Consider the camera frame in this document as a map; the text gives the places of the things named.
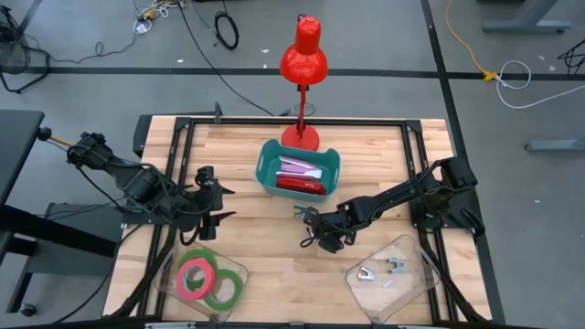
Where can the red desk lamp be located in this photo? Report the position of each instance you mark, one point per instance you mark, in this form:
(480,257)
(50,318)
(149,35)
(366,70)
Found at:
(304,64)

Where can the black metal table frame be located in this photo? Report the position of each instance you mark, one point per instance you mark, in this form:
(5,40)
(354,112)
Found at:
(297,121)

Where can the red stapler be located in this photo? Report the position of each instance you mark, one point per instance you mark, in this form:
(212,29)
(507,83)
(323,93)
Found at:
(301,185)

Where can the pink stapler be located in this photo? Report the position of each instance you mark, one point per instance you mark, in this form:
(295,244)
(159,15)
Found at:
(297,168)

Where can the green tape roll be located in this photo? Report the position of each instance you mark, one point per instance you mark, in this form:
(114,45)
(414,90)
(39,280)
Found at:
(201,254)
(237,292)

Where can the wooden desk grey legs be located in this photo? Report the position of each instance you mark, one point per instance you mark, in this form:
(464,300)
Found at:
(525,26)

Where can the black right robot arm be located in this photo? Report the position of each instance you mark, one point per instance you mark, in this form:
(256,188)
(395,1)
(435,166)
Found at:
(393,196)

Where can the teal staple remover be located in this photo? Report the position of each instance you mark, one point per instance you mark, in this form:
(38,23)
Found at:
(299,211)

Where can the small white sticker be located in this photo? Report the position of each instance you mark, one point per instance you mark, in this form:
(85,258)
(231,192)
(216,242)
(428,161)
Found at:
(388,283)

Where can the clear plastic tray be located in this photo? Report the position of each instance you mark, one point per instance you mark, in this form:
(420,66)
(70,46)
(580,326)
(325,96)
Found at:
(402,301)
(228,260)

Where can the black caster wheel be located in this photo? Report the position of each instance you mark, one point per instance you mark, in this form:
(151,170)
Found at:
(27,310)

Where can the black side desk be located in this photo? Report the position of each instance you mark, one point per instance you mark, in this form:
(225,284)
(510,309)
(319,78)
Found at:
(18,146)

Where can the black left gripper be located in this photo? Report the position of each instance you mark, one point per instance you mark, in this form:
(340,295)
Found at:
(201,210)

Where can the black round knob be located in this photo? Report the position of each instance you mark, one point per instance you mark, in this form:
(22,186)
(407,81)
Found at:
(44,133)

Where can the silver staple remover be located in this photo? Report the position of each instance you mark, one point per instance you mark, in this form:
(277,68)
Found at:
(365,274)

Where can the teal plastic bin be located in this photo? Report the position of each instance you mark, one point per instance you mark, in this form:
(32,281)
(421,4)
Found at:
(265,180)

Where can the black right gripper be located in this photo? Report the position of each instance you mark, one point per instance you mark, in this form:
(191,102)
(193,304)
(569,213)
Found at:
(333,230)

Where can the pink tape roll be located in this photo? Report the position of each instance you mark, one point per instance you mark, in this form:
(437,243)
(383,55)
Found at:
(180,279)

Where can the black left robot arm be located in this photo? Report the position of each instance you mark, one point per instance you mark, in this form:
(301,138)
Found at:
(137,185)

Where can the white staple remover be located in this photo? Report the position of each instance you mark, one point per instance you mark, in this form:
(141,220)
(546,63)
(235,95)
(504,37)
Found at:
(396,265)

